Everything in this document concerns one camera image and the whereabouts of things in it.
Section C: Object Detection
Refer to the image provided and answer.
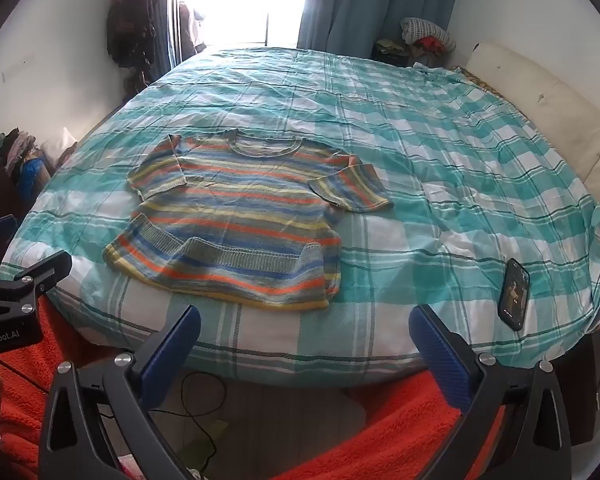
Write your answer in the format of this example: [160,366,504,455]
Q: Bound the orange fleece blanket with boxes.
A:
[0,287,511,480]

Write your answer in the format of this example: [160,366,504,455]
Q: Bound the green paper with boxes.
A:
[177,419,232,472]

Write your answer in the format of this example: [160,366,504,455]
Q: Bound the black cable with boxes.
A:
[179,370,229,467]

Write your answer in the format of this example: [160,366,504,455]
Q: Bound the striped knit sweater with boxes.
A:
[102,129,395,311]

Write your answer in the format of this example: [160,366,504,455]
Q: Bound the blue bag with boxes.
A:
[19,159,47,203]

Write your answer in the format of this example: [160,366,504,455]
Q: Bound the heap of clothes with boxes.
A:
[0,129,46,183]

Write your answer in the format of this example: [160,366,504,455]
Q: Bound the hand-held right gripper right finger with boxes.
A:
[409,304,573,480]

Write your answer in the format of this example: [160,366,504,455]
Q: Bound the hanging clothes by window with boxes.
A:
[177,1,209,57]

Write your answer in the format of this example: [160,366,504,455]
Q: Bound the pile of mixed clothes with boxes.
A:
[371,37,451,69]

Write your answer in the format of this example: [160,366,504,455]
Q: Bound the cream padded headboard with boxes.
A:
[464,42,600,197]

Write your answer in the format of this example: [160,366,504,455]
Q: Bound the blue curtain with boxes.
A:
[296,0,463,63]

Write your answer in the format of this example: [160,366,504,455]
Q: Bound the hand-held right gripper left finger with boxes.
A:
[37,304,202,480]

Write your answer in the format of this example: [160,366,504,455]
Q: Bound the black smartphone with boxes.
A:
[497,257,531,332]

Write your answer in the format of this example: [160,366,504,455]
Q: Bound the hanging dark jackets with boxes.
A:
[106,0,173,92]

